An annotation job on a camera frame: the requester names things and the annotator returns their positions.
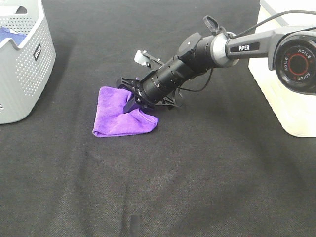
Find grey perforated laundry basket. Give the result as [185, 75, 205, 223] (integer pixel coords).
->
[0, 0, 56, 124]

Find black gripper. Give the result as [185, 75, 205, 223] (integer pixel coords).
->
[116, 78, 183, 113]

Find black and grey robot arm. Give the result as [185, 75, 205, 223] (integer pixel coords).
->
[117, 17, 316, 113]

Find blue towel in basket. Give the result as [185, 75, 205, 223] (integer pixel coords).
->
[0, 26, 27, 46]

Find purple microfiber towel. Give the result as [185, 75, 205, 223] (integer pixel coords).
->
[92, 86, 158, 137]

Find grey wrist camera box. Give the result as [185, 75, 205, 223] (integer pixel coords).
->
[134, 50, 150, 67]

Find white plastic storage bin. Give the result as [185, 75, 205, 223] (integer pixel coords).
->
[248, 0, 316, 137]

